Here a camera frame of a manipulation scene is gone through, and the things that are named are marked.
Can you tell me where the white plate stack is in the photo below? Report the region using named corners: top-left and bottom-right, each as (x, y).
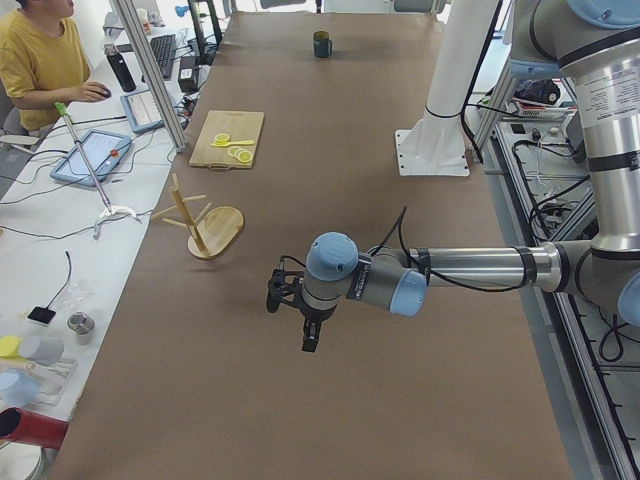
top-left (0, 442), bottom-right (44, 480)

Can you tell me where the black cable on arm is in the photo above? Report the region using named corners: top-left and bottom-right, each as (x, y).
top-left (367, 205), bottom-right (534, 291)

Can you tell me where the black water bottle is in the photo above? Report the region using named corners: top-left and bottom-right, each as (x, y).
top-left (103, 43), bottom-right (136, 93)

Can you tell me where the small steel cup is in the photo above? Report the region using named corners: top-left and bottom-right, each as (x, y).
top-left (67, 312), bottom-right (95, 345)

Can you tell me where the dark blue mug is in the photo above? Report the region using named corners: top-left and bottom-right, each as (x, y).
top-left (313, 31), bottom-right (333, 58)

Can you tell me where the bamboo cutting board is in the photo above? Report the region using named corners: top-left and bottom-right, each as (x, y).
top-left (188, 110), bottom-right (265, 170)

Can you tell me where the blue cased tablet near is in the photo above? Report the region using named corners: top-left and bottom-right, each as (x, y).
top-left (50, 129), bottom-right (132, 187)

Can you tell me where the black keyboard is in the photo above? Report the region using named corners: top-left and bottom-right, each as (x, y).
top-left (149, 34), bottom-right (177, 80)

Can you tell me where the clear plastic tray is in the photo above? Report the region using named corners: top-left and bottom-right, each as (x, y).
top-left (23, 358), bottom-right (77, 407)

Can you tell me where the metal reacher grabber stick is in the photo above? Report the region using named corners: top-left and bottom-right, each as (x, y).
top-left (55, 102), bottom-right (141, 240)

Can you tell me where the aluminium frame post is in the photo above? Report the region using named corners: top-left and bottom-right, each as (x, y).
top-left (112, 0), bottom-right (186, 153)

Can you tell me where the black power adapter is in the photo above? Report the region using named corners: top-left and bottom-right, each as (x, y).
top-left (178, 56), bottom-right (199, 93)

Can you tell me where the person in yellow shirt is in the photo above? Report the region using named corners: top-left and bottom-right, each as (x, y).
top-left (1, 0), bottom-right (110, 136)

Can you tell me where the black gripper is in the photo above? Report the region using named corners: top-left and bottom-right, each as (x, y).
top-left (266, 268), bottom-right (336, 353)

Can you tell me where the small black square pad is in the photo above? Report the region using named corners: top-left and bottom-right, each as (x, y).
top-left (27, 306), bottom-right (56, 325)

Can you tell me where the wooden cup storage rack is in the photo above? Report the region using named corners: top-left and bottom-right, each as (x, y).
top-left (151, 174), bottom-right (245, 260)

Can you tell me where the blue cased tablet far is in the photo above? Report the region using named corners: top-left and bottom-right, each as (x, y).
top-left (120, 90), bottom-right (164, 134)

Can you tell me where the yellow lemon slice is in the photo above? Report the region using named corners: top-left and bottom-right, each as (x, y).
top-left (227, 146), bottom-right (253, 164)

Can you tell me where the yellow toy knife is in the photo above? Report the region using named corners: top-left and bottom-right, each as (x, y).
top-left (210, 140), bottom-right (255, 148)

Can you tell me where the grey cup lying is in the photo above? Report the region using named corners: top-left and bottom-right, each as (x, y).
top-left (18, 336), bottom-right (64, 366)

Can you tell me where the red cylinder cup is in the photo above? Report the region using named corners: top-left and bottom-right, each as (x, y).
top-left (1, 407), bottom-right (69, 450)

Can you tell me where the blue cased tablet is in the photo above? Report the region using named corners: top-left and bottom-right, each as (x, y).
top-left (50, 129), bottom-right (132, 187)
top-left (120, 90), bottom-right (164, 134)

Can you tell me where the yellow cup lying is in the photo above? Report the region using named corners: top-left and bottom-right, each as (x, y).
top-left (0, 335), bottom-right (23, 358)

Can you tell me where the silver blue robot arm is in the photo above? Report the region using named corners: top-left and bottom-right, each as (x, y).
top-left (266, 1), bottom-right (639, 352)

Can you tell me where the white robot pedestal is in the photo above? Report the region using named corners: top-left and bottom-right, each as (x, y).
top-left (395, 1), bottom-right (502, 177)

